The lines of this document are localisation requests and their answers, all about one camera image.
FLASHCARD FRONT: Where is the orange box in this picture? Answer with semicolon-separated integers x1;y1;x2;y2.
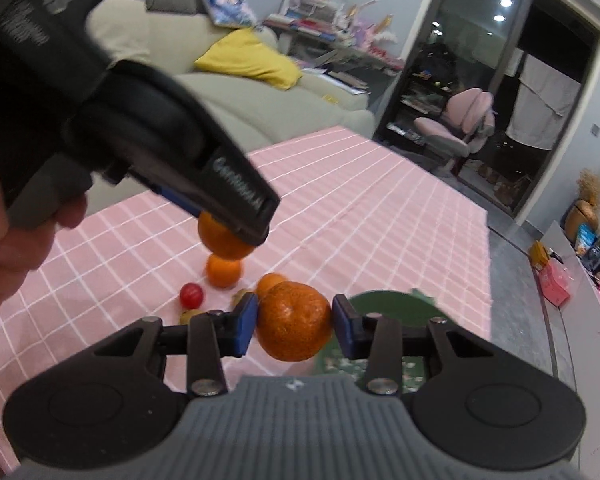
528;240;551;269

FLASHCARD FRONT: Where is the pink desk chair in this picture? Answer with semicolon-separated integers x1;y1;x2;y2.
413;87;497;159

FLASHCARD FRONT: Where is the large mandarin orange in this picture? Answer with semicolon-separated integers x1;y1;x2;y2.
255;281;333;362

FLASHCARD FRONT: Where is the green plate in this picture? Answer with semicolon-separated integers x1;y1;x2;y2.
312;288;449;396

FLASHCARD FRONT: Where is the white hanging towel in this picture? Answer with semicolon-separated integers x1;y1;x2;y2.
505;52;584;151

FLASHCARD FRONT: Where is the printed cushion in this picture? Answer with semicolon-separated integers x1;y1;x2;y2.
195;0;258;29

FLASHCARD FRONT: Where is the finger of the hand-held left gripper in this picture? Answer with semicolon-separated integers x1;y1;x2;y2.
127;166;216;222
195;127;281;247

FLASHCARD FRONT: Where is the yellow pillow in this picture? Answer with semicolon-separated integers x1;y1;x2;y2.
194;28;305;92

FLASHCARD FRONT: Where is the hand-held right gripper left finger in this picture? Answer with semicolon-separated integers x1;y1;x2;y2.
94;292;259;397

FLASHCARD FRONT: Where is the wooden vase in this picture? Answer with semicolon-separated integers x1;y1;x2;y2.
564;199;599;242

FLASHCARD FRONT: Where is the cluttered desk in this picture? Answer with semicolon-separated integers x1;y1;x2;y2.
264;0;407;97

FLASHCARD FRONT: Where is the beige sofa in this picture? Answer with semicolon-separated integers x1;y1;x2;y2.
86;0;377;152

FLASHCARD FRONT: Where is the blue packet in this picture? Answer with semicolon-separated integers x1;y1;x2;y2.
575;223;599;257

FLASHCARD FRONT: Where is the red cherry tomato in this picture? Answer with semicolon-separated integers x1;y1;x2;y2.
180;282;204;310

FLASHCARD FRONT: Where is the pink checked tablecloth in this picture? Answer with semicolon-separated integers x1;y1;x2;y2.
0;127;492;463

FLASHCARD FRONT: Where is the dried plant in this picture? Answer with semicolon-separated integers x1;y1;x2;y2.
577;169;600;207

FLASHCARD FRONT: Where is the glass sliding door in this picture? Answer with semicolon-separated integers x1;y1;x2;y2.
371;0;600;219

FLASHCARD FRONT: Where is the person's left hand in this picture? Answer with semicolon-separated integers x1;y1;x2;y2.
0;125;89;312

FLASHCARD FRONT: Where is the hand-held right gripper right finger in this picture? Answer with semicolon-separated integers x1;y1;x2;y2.
331;294;501;396

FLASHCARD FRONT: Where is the pink box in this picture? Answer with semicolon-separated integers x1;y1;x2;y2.
537;262;572;309

